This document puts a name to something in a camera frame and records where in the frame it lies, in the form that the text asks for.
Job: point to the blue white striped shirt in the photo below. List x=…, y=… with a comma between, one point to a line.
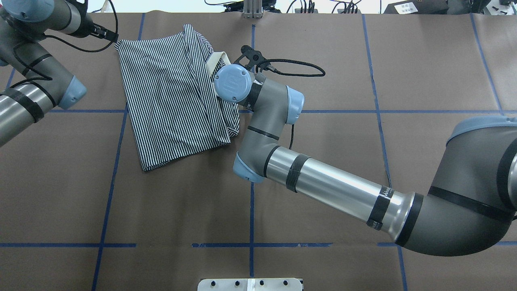
x=169, y=86

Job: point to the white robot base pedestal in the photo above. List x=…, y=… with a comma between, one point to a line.
x=251, y=284

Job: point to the aluminium frame post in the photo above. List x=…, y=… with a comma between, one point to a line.
x=252, y=9

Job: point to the black box with label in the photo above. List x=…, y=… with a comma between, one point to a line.
x=426, y=7

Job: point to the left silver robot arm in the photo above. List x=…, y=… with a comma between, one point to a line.
x=47, y=83

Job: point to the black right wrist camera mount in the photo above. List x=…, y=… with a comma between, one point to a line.
x=255, y=59

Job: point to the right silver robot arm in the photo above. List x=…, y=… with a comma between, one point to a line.
x=470, y=204

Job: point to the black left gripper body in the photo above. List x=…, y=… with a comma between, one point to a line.
x=86, y=27

